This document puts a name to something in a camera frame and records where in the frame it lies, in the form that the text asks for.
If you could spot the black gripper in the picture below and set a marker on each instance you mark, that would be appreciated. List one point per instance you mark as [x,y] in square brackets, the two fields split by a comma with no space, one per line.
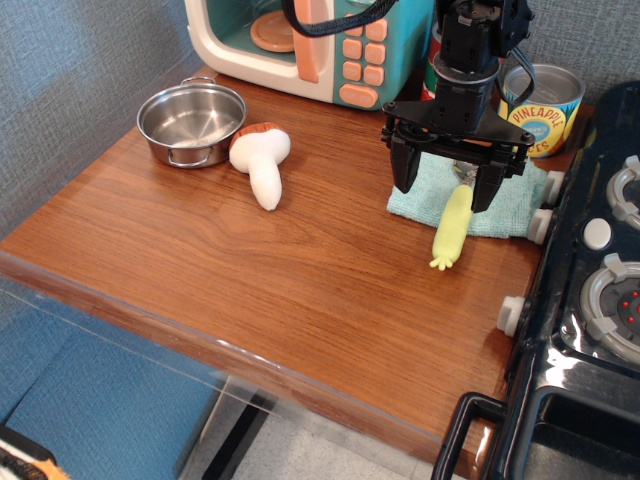
[460,123]

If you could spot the small stainless steel pot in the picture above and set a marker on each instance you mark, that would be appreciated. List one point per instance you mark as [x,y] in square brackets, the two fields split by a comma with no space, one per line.
[191,125]

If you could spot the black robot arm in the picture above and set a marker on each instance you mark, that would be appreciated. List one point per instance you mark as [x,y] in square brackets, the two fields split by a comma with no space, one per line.
[476,36]

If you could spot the light blue folded cloth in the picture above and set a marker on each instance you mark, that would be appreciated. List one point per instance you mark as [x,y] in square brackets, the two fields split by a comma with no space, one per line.
[509,214]

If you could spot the red label tin can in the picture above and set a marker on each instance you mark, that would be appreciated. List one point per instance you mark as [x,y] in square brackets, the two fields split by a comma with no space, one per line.
[430,79]

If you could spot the white stove knob upper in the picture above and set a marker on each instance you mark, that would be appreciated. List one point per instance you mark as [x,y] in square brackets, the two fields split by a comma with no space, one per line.
[552,187]

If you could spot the white stove knob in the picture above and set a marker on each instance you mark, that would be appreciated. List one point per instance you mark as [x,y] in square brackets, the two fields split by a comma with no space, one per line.
[552,187]
[539,225]
[509,314]

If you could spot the white stove knob middle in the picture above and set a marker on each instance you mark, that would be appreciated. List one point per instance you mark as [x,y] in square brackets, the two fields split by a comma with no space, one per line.
[539,225]

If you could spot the pineapple slices tin can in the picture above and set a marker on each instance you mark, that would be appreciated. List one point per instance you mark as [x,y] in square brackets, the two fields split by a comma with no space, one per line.
[550,111]

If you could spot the teal toy microwave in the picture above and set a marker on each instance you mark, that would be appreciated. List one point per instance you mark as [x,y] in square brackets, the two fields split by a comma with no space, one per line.
[364,67]

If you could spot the white stove knob lower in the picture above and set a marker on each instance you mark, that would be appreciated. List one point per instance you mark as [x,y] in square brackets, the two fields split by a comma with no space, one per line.
[509,314]

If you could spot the plush white mushroom toy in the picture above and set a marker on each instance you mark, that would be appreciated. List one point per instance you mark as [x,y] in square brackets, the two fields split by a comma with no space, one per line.
[258,150]

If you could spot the black toy stove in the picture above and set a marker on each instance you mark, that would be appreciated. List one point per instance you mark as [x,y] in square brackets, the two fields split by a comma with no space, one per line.
[572,398]

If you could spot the orange black object corner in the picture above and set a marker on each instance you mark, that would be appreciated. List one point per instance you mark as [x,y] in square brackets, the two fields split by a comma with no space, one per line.
[23,458]

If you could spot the black oven door handle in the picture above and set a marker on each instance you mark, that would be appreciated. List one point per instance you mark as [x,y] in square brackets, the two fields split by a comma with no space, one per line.
[471,406]

